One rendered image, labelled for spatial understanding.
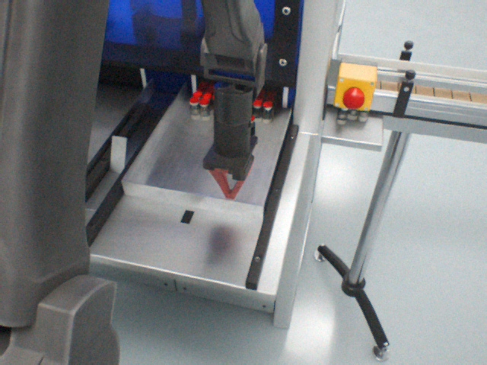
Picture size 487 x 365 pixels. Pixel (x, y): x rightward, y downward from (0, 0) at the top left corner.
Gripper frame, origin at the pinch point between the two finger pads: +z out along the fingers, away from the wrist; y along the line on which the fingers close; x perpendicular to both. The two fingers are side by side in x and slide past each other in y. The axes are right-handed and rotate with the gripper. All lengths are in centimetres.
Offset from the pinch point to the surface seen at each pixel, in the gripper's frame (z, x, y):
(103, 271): 75, 57, 38
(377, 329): 77, -42, 41
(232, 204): 1.7, -0.6, -0.6
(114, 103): -0.2, 35.3, 25.9
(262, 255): 3.6, -7.8, -9.2
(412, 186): 72, -57, 125
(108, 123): 1.1, 32.9, 18.4
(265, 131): 0.0, -1.3, 23.9
